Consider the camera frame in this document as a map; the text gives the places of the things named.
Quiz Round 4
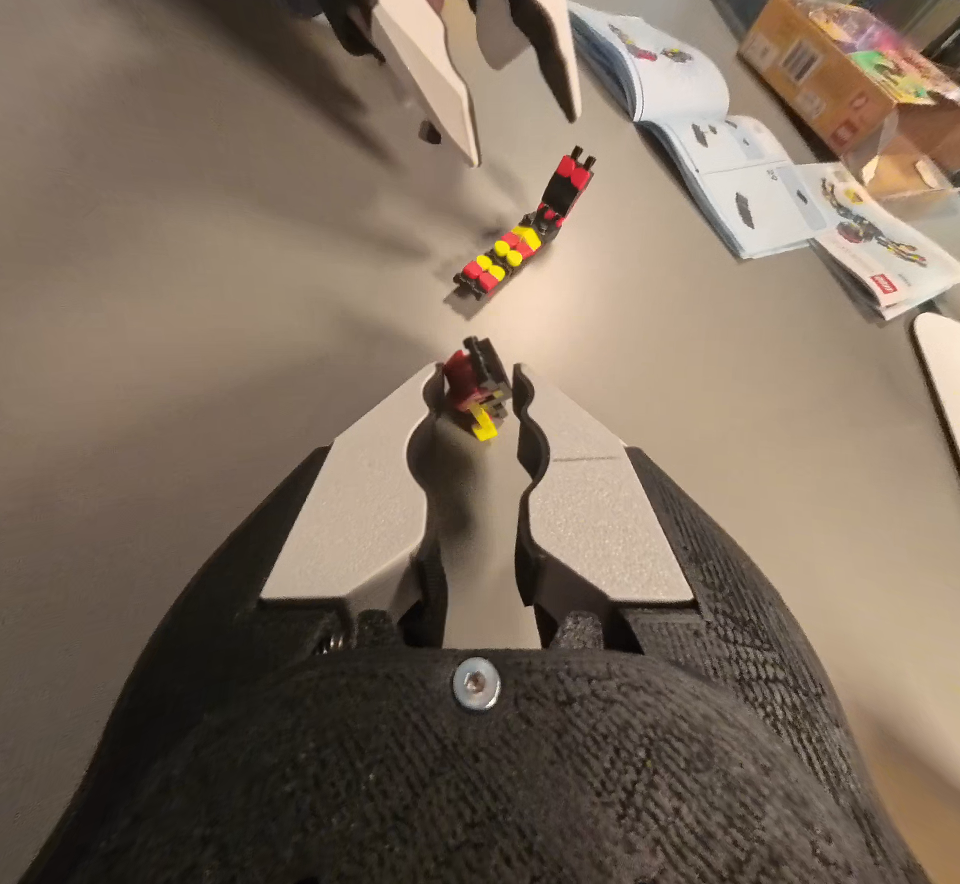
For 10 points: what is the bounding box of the white rounded side table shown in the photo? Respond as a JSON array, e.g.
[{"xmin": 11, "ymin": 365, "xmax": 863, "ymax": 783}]
[{"xmin": 909, "ymin": 310, "xmax": 960, "ymax": 484}]

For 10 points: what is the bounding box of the open lego instruction booklet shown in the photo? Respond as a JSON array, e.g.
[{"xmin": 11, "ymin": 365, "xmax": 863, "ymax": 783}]
[{"xmin": 566, "ymin": 0, "xmax": 831, "ymax": 261}]

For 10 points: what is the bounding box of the orange lego set box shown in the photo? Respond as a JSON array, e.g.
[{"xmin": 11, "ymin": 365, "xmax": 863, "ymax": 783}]
[{"xmin": 738, "ymin": 0, "xmax": 960, "ymax": 199}]

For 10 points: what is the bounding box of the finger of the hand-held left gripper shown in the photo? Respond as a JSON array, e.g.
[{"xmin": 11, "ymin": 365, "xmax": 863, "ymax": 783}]
[
  {"xmin": 448, "ymin": 0, "xmax": 584, "ymax": 125},
  {"xmin": 347, "ymin": 0, "xmax": 483, "ymax": 169}
]

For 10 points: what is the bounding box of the closed lego instruction booklet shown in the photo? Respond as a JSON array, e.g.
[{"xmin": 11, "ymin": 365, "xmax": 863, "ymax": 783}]
[{"xmin": 795, "ymin": 162, "xmax": 951, "ymax": 323}]

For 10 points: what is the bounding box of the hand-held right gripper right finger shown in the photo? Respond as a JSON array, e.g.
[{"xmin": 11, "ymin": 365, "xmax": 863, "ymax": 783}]
[{"xmin": 512, "ymin": 362, "xmax": 695, "ymax": 630}]

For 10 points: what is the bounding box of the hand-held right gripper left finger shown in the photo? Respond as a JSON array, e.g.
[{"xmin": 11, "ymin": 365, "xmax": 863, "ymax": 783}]
[{"xmin": 257, "ymin": 362, "xmax": 451, "ymax": 630}]

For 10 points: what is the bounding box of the long lego strip assembly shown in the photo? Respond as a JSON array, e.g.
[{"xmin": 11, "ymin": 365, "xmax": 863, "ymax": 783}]
[{"xmin": 452, "ymin": 143, "xmax": 599, "ymax": 302}]

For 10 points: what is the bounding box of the red yellow black lego assembly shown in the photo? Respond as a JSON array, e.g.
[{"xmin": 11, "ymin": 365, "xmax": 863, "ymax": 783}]
[{"xmin": 441, "ymin": 336, "xmax": 515, "ymax": 444}]

